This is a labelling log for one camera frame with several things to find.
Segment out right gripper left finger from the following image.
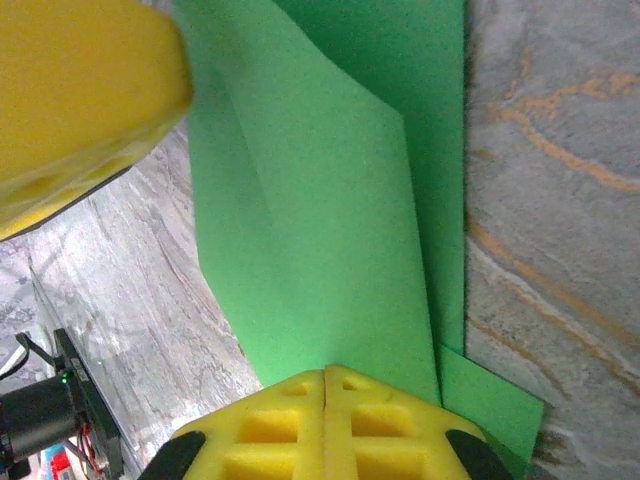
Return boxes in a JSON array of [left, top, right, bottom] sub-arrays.
[[142, 364, 327, 480]]

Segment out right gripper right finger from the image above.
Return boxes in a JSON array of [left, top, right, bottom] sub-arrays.
[[324, 364, 516, 480]]

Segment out green paper sheet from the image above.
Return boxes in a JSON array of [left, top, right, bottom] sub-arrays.
[[172, 0, 545, 479]]

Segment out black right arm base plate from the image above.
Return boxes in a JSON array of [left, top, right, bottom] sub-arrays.
[[52, 327, 125, 480]]

